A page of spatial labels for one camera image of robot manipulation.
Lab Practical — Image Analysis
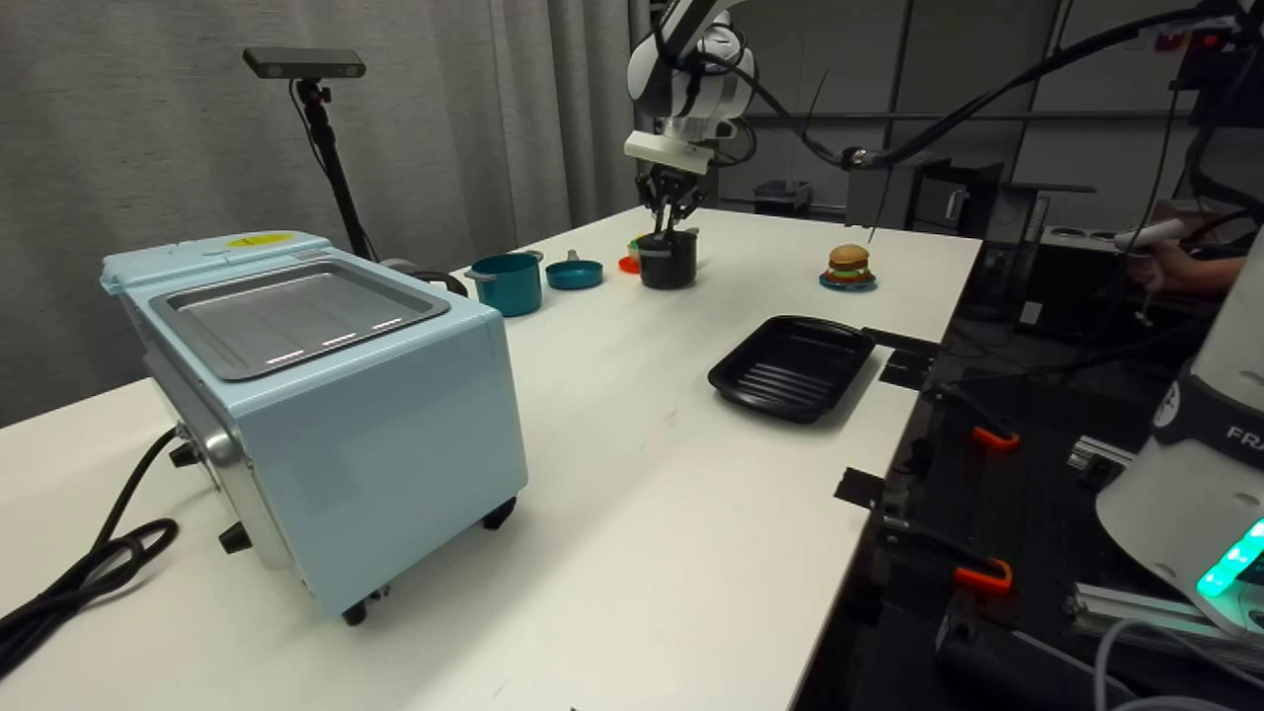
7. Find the glass saucepan lid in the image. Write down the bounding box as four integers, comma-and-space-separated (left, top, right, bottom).
634, 231, 698, 254

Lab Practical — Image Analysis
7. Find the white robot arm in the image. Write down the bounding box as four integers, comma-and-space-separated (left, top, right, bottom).
623, 0, 1264, 639

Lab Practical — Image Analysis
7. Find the teal toy pot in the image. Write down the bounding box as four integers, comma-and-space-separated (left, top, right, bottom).
471, 254, 543, 316

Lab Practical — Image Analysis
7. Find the toy burger on plate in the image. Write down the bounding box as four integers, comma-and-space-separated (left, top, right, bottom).
822, 244, 878, 294

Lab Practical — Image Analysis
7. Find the light blue toaster oven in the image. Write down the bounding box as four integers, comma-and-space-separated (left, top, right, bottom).
99, 231, 530, 626

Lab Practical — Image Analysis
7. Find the black baking tray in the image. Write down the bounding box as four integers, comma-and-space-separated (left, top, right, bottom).
706, 316, 875, 423

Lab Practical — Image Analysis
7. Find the black saucepan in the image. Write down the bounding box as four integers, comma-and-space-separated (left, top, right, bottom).
639, 249, 697, 287

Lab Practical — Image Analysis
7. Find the black power cable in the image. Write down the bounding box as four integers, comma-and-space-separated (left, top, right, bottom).
0, 423, 192, 682

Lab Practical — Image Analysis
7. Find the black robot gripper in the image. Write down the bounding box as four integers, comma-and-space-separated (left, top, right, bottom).
635, 148, 710, 240

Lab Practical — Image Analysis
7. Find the teal pot lid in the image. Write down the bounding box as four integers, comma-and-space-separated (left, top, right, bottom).
547, 254, 605, 294

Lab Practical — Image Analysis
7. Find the orange handled clamp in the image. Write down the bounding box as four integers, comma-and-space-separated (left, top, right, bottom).
882, 514, 1014, 602
929, 385, 1022, 456

